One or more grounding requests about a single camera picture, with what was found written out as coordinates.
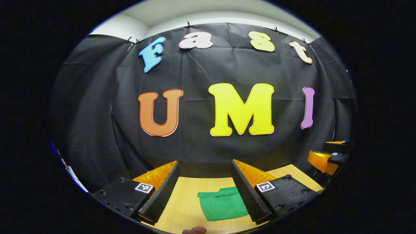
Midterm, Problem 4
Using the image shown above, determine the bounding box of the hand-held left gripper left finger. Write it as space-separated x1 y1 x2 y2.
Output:
93 160 180 225

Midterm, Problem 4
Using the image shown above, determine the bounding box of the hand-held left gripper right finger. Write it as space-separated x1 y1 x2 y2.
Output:
231 159 320 225

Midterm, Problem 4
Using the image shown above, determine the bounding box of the green T-shirt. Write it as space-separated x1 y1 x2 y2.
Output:
197 186 250 222

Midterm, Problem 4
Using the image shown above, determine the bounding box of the black backdrop cloth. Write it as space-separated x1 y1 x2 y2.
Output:
49 22 358 194

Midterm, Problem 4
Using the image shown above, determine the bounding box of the row of small cloth clips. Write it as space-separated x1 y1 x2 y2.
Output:
125 21 311 44

